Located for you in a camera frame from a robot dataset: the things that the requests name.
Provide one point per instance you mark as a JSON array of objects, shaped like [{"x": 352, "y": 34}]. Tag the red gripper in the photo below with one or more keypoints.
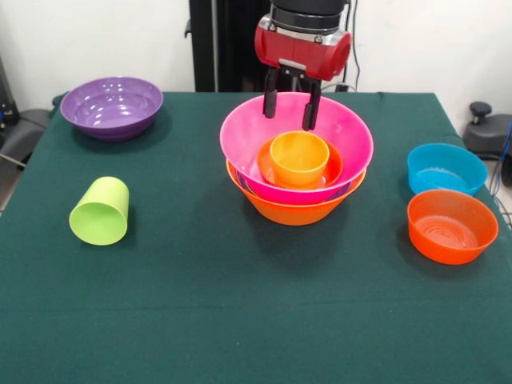
[{"x": 300, "y": 52}]

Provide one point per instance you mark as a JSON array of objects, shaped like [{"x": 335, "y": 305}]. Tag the orange cup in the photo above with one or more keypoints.
[{"x": 298, "y": 160}]

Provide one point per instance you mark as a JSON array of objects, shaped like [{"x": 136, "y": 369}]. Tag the large pink bowl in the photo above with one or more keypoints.
[{"x": 352, "y": 128}]

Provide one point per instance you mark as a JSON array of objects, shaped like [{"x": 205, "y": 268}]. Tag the small red bowl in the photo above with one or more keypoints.
[
  {"x": 336, "y": 164},
  {"x": 452, "y": 244}
]

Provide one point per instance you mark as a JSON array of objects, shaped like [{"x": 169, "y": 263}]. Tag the large orange bowl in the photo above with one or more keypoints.
[{"x": 288, "y": 214}]

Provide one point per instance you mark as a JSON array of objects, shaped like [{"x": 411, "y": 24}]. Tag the green cup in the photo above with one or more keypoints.
[{"x": 98, "y": 224}]

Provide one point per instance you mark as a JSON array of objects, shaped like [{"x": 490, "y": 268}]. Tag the small black plug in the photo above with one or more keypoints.
[{"x": 341, "y": 86}]

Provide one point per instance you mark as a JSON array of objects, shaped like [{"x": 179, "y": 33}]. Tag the small blue bowl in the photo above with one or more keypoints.
[{"x": 444, "y": 176}]

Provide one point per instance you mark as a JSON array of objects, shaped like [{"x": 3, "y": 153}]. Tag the grey floor stand base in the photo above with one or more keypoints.
[
  {"x": 488, "y": 136},
  {"x": 24, "y": 132}
]

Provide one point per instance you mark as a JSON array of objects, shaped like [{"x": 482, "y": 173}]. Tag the dark green tablecloth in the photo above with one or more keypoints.
[{"x": 160, "y": 300}]

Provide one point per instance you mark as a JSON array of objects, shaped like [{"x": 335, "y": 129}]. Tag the black equipment case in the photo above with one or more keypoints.
[{"x": 7, "y": 92}]

